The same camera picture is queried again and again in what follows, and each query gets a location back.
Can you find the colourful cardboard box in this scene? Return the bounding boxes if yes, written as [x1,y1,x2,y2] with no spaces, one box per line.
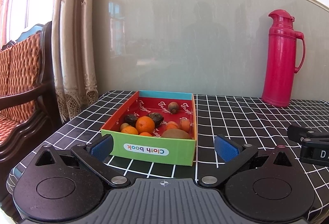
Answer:
[101,90,198,166]

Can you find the dark wrinkled passion fruit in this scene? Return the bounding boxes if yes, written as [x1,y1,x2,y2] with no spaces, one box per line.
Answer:
[125,114,138,127]
[148,112,164,127]

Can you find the dark wooden cushioned chair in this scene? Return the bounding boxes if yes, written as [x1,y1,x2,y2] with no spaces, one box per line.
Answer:
[0,21,61,163]

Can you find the pink thermos flask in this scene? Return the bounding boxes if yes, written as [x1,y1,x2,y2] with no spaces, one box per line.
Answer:
[262,9,306,108]

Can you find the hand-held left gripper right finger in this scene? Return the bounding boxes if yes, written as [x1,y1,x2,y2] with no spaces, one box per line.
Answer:
[198,135,296,187]

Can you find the brown kiwi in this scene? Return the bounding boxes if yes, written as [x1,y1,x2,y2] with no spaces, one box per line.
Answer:
[161,129,192,140]

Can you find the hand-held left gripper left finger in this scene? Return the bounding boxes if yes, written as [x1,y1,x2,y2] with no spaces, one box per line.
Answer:
[35,134,130,187]

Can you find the beige lace curtain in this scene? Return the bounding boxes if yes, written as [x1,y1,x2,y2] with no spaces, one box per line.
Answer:
[51,0,99,124]

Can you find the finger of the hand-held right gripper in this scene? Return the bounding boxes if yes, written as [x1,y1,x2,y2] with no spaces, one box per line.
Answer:
[287,124,329,147]

